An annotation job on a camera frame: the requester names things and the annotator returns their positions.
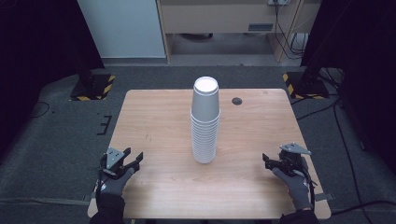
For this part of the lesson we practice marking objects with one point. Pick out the stack of white paper cups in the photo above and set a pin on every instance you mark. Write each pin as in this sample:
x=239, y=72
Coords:
x=204, y=140

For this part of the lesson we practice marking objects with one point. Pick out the black curtain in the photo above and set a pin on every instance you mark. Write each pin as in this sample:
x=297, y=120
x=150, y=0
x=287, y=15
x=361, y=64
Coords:
x=37, y=46
x=361, y=62

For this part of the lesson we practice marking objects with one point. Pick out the hazard-striped stand base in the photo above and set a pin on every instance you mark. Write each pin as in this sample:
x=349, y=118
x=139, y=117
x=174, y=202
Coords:
x=93, y=88
x=306, y=87

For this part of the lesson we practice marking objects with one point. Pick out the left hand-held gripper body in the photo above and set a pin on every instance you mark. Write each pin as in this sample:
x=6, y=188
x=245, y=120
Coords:
x=113, y=158

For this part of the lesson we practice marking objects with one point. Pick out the person's right hand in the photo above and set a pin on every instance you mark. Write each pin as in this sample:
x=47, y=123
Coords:
x=297, y=189

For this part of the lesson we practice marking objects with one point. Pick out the grey tape strip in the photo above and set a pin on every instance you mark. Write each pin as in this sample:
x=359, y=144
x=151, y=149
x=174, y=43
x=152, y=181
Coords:
x=323, y=196

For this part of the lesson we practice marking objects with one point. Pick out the person's left hand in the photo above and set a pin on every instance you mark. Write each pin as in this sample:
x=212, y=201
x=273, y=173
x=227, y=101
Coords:
x=115, y=186

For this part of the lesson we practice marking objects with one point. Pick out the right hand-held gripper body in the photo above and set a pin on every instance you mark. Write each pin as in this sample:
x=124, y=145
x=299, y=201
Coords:
x=292, y=158

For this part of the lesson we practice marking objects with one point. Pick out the white power strip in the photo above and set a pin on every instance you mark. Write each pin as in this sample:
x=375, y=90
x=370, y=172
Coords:
x=278, y=2

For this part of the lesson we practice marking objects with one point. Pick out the light wooden desk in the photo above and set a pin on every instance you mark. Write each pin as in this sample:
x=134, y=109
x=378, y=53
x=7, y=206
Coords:
x=214, y=17

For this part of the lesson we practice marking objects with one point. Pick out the black table grommet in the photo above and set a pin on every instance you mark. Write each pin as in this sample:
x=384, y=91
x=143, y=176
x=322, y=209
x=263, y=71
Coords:
x=237, y=101

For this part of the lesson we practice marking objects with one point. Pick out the white panel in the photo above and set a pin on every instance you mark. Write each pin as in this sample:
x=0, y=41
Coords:
x=121, y=28

